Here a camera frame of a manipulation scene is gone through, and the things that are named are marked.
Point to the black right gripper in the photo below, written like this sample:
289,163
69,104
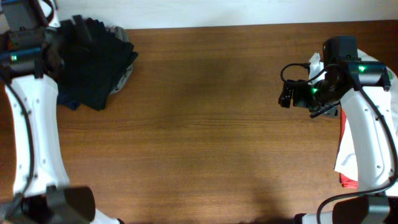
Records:
300,98

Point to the folded navy blue garment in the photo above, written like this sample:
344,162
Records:
65,98

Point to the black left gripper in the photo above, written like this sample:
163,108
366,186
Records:
66,28

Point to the folded grey garment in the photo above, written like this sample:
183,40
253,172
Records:
122,35

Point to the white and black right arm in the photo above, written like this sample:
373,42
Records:
361,88

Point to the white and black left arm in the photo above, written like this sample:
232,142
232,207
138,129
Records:
30,60

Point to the red and white shirt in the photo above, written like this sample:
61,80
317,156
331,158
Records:
346,163

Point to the black shorts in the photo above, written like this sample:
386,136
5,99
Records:
92,71

